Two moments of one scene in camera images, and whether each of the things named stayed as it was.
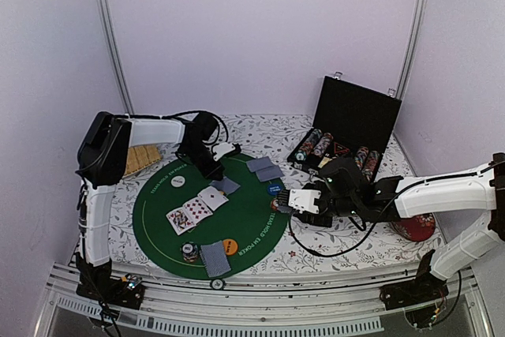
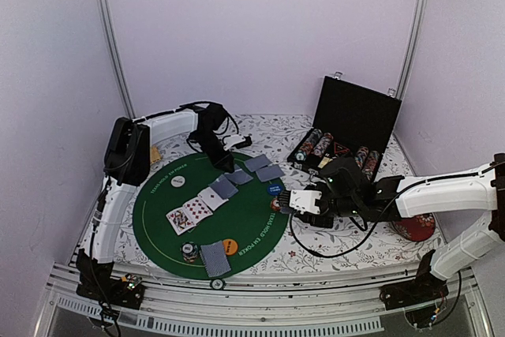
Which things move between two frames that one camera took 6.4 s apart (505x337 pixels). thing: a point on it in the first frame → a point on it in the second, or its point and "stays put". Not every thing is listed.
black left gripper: [210, 174] → [218, 162]
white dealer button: [177, 181] stays put
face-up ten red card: [197, 210] stays put
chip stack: [189, 250] stays put
